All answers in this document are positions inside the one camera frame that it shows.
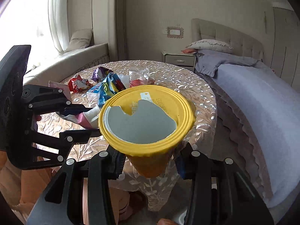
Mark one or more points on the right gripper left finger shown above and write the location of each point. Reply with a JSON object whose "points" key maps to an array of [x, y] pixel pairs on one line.
{"points": [[61, 201]]}

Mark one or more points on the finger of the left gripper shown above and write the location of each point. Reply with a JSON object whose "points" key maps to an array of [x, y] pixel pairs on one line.
{"points": [[63, 143], [42, 100]]}

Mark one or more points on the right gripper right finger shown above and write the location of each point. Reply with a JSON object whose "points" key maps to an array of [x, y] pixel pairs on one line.
{"points": [[221, 193]]}

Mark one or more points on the red white wrapper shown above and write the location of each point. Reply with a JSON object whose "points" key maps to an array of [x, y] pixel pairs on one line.
{"points": [[78, 84]]}

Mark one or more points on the purple wrapper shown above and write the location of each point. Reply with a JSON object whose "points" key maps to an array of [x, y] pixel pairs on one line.
{"points": [[100, 74]]}

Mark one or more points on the blue snack bag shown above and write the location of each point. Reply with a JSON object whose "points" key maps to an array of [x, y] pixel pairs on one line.
{"points": [[109, 87]]}

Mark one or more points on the yellow paper cup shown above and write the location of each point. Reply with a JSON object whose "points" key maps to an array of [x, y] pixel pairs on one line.
{"points": [[147, 123]]}

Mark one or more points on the person's left hand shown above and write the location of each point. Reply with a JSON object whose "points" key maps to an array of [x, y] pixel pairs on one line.
{"points": [[38, 117]]}

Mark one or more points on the beige window bench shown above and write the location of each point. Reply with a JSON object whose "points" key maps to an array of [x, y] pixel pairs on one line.
{"points": [[67, 65]]}

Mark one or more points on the window seat cushion pillow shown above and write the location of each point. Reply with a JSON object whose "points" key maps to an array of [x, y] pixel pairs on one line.
{"points": [[80, 39]]}

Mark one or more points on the bed with lavender cover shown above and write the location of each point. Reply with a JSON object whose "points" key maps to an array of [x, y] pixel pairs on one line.
{"points": [[271, 107]]}

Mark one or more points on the clear cup red drink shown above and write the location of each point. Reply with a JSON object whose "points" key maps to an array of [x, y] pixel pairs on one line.
{"points": [[139, 76]]}

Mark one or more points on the white sheer curtain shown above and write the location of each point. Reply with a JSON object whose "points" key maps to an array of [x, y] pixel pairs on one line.
{"points": [[58, 24]]}

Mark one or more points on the grey bedside nightstand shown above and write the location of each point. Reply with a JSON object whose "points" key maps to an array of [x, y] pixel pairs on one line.
{"points": [[186, 61]]}

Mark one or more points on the red item on nightstand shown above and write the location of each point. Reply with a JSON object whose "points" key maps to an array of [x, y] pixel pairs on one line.
{"points": [[189, 51]]}

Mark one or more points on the grey ruffled pillow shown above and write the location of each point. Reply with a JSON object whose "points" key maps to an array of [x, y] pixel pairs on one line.
{"points": [[211, 44]]}

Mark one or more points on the beige built-in wardrobe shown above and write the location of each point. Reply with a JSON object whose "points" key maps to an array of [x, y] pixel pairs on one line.
{"points": [[285, 59]]}

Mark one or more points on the beige tufted headboard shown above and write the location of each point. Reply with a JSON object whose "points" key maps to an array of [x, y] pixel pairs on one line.
{"points": [[242, 44]]}

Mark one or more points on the framed wall switch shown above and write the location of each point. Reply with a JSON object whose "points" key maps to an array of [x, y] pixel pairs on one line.
{"points": [[175, 32]]}

